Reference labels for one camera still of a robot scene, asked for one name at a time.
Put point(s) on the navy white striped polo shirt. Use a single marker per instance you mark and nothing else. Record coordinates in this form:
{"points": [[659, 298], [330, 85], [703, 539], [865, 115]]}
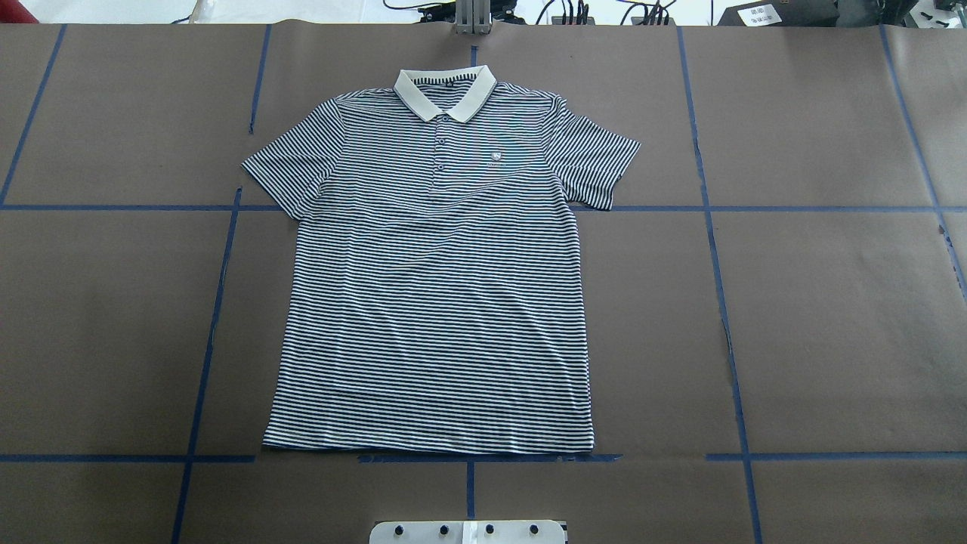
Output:
{"points": [[436, 303]]}

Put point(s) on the aluminium frame post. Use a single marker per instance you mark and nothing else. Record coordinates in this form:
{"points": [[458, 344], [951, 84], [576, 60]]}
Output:
{"points": [[473, 17]]}

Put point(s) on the black power box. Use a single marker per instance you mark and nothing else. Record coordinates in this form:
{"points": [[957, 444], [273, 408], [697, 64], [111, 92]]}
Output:
{"points": [[781, 13]]}

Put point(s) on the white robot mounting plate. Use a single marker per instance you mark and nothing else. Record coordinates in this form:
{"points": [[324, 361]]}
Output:
{"points": [[471, 531]]}

